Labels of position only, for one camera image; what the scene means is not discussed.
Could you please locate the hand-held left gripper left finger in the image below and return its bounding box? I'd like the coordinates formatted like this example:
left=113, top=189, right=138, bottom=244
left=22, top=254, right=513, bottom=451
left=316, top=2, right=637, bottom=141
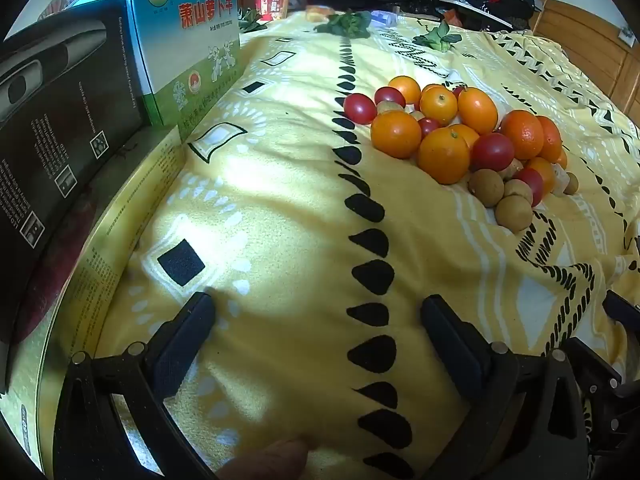
left=52, top=291, right=217, bottom=480

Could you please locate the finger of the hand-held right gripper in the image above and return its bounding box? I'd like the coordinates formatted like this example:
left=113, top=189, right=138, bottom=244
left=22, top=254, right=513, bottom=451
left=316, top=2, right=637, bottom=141
left=602, top=290, right=640, bottom=333
left=567, top=338, right=623, bottom=398

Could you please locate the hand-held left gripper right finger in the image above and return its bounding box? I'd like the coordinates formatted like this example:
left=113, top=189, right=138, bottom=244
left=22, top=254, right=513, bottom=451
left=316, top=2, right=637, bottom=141
left=421, top=296, right=589, bottom=480

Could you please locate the pile of oranges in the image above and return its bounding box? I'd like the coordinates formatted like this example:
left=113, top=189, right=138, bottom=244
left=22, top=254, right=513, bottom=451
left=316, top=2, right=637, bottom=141
left=370, top=75, right=569, bottom=196

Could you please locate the person's left hand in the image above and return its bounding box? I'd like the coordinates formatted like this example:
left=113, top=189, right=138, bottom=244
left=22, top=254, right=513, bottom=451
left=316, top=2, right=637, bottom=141
left=215, top=437, right=309, bottom=480

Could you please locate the flat yellow box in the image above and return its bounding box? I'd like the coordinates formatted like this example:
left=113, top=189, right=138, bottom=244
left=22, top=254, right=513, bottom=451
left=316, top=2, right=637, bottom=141
left=0, top=125, right=188, bottom=480

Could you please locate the yellow patterned blanket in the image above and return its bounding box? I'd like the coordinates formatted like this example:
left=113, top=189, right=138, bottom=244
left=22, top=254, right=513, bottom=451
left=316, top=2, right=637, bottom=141
left=95, top=7, right=640, bottom=480

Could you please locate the black printed box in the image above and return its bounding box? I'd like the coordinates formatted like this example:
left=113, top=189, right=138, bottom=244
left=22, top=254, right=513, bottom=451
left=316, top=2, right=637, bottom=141
left=0, top=0, right=146, bottom=396

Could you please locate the wooden headboard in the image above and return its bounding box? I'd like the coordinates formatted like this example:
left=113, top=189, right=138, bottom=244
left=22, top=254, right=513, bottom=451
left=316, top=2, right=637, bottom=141
left=527, top=0, right=640, bottom=116

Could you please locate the blue and green carton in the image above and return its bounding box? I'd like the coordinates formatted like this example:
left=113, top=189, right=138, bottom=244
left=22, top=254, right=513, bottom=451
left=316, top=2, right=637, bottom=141
left=67, top=0, right=243, bottom=128

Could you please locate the green leafy vegetable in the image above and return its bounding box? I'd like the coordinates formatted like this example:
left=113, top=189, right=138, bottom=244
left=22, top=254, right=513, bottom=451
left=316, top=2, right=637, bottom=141
left=315, top=10, right=373, bottom=38
left=239, top=7, right=266, bottom=33
left=412, top=21, right=458, bottom=53

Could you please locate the red instant noodle cup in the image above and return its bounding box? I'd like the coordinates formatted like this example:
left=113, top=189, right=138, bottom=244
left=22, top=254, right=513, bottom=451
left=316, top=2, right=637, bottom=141
left=255, top=0, right=291, bottom=20

